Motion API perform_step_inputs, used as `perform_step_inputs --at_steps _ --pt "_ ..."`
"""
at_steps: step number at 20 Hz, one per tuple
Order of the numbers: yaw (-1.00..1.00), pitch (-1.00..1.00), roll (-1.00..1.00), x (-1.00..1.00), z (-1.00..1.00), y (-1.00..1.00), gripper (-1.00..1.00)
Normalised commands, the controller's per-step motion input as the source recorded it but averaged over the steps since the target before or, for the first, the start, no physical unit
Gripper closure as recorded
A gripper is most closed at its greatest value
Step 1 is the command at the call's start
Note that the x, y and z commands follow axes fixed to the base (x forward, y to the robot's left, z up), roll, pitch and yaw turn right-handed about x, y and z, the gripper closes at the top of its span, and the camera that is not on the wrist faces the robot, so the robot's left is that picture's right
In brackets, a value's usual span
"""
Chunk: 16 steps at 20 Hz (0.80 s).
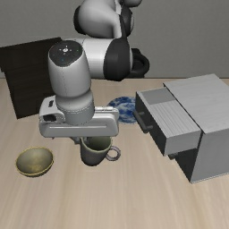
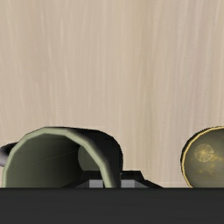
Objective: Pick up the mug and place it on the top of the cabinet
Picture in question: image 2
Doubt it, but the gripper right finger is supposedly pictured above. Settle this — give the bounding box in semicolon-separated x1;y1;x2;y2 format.
119;170;163;189

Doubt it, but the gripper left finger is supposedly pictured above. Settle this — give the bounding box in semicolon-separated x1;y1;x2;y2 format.
62;170;105;189

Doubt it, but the black mug with pale inside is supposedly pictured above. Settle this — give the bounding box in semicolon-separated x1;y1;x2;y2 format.
0;125;124;189

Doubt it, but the dark plate with yellow rim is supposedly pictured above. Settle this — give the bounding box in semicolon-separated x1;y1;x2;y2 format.
179;125;224;189

